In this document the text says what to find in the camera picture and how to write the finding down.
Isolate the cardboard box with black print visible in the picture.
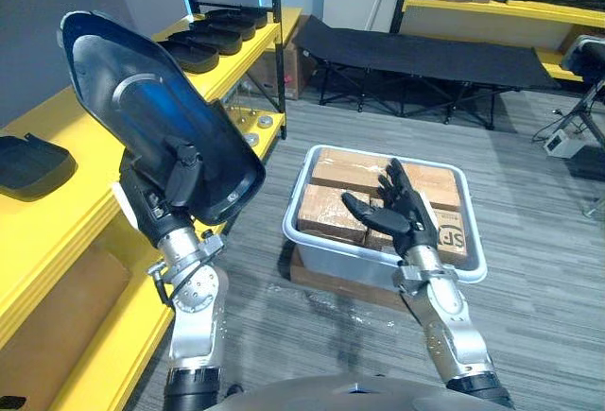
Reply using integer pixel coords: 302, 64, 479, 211
365, 201, 470, 265

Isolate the yellow shelf with black posts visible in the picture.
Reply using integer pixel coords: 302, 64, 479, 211
0, 0, 304, 411

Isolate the white power box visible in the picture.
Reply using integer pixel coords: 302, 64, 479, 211
543, 128, 586, 160

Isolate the yellow storage shelf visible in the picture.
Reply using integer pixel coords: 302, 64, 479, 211
389, 0, 605, 84

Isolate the black folding cot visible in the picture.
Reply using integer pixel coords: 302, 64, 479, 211
292, 14, 560, 131

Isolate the black floor cable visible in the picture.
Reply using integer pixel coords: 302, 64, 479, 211
530, 107, 583, 144

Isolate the plain brown cardboard box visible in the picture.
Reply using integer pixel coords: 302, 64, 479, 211
311, 147, 394, 191
297, 183, 372, 245
400, 162, 463, 213

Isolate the taped cardboard box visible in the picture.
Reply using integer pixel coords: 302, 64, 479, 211
249, 44, 317, 101

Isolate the large brown cardboard box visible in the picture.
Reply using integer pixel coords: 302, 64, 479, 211
0, 239, 134, 411

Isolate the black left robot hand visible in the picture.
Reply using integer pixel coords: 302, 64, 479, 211
112, 135, 206, 248

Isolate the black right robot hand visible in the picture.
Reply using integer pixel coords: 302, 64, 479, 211
340, 157, 443, 258

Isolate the black stand with grey head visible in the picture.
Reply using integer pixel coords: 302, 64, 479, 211
561, 34, 605, 148

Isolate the grey plastic bin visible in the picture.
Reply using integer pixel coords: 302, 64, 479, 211
282, 144, 489, 297

